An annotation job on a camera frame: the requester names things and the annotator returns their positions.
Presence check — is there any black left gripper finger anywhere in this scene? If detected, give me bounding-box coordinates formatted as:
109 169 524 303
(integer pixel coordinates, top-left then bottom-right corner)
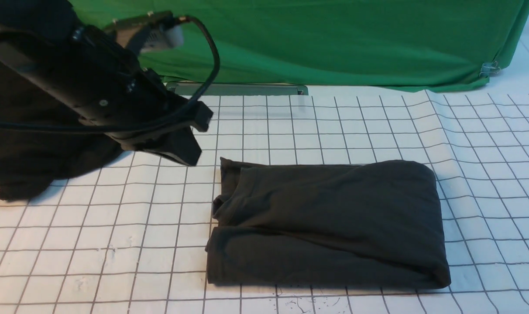
136 127 202 167

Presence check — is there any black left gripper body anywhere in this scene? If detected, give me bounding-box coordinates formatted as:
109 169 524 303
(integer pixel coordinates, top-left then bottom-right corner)
0 24 214 151

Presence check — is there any gray long-sleeve top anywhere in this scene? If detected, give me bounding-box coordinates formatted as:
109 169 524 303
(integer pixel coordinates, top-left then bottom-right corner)
206 158 451 290

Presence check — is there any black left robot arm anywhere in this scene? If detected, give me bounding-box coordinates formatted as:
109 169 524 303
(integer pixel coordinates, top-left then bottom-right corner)
0 0 220 167

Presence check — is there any gray metal bar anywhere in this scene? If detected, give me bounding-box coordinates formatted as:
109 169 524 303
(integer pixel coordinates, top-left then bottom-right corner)
166 82 309 97

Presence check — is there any black crumpled garment pile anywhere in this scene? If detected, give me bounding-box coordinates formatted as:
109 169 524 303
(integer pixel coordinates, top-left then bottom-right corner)
0 62 123 201

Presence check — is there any white grid-pattern table mat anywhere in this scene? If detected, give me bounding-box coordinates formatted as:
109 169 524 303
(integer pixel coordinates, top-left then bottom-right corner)
0 91 529 314

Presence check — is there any green backdrop cloth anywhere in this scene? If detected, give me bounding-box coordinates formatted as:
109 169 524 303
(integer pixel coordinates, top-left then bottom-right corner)
72 0 529 92

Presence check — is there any silver binder clip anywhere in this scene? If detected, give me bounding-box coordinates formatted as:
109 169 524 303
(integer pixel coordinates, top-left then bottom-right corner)
479 61 501 78

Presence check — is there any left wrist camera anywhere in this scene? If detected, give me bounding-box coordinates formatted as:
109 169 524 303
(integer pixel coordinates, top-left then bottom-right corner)
103 11 184 56

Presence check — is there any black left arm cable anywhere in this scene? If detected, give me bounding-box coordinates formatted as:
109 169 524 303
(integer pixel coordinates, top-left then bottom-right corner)
0 15 221 133

